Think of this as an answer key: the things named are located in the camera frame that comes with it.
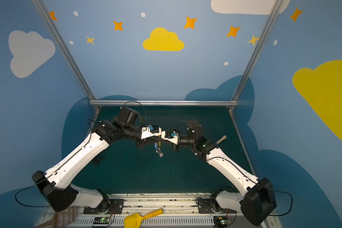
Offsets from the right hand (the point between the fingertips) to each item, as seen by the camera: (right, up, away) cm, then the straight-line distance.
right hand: (163, 136), depth 71 cm
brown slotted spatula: (-50, -42, 0) cm, 66 cm away
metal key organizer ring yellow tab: (-2, -7, 0) cm, 7 cm away
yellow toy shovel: (-14, -42, -1) cm, 44 cm away
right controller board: (+29, -44, 0) cm, 53 cm away
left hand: (-2, 0, -2) cm, 3 cm away
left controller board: (-31, -43, 0) cm, 53 cm away
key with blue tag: (-4, -4, +1) cm, 6 cm away
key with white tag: (-2, -12, +11) cm, 16 cm away
